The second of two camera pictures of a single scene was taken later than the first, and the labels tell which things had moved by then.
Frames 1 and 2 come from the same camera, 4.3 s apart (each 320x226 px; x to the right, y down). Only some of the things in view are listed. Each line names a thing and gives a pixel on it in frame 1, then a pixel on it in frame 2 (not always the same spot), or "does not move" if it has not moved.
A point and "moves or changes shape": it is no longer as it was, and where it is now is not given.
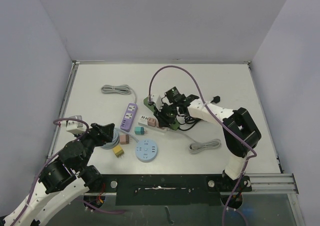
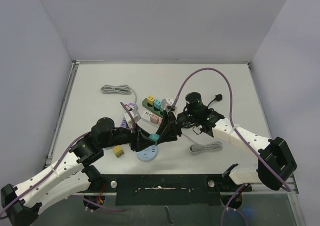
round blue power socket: [146, 150] does not move
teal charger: [139, 130] moves or changes shape
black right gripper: [165, 113] → [179, 122]
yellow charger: [118, 151] does not move
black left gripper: [106, 135] → [139, 140]
